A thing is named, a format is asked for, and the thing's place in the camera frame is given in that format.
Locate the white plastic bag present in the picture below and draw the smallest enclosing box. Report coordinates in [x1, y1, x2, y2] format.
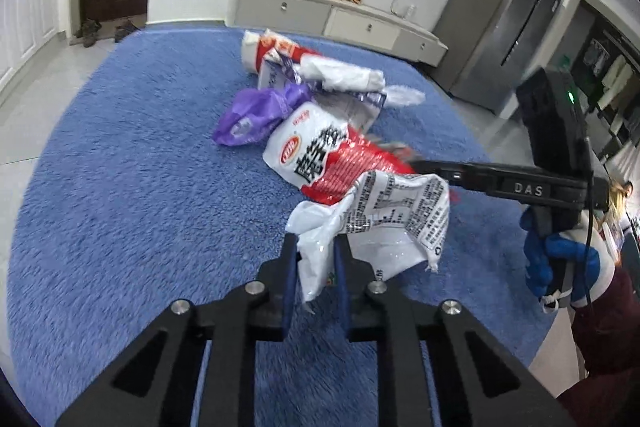
[299, 57, 386, 94]

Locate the blue fluffy rug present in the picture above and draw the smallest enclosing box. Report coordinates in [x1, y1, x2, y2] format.
[7, 27, 556, 427]

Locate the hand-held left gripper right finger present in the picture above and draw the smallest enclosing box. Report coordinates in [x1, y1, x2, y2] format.
[334, 237, 576, 427]

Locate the red and white snack bag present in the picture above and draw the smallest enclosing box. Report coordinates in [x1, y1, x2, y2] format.
[263, 103, 418, 206]

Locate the white television cabinet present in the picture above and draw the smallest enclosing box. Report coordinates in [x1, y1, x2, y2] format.
[231, 0, 448, 68]

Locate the white floor cabinet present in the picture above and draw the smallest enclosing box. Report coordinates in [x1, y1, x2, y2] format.
[0, 0, 62, 94]

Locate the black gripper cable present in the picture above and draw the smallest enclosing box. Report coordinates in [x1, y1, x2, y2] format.
[580, 134, 597, 310]

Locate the grey refrigerator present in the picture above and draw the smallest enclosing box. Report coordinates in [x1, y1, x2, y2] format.
[432, 0, 563, 115]

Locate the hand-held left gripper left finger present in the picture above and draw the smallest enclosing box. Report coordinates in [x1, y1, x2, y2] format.
[54, 233, 301, 427]

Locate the white and orange snack bag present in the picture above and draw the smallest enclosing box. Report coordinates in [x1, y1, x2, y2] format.
[241, 28, 322, 75]

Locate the white printed snack wrapper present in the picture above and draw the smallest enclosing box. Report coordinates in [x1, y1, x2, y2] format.
[286, 171, 451, 305]

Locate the purple plastic bag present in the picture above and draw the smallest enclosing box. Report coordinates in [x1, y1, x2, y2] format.
[211, 84, 313, 146]

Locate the white and purple printed wrapper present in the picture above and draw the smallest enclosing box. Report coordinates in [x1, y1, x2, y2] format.
[257, 57, 388, 130]

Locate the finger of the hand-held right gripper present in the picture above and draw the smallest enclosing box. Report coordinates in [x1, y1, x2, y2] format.
[410, 159, 497, 198]

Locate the person's right hand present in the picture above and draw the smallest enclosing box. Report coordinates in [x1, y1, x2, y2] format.
[520, 209, 601, 308]

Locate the maroon clothing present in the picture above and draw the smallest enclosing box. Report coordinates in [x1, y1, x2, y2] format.
[570, 264, 640, 390]

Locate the clear plastic wrapper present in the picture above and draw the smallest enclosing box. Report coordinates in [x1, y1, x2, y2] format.
[386, 84, 426, 108]

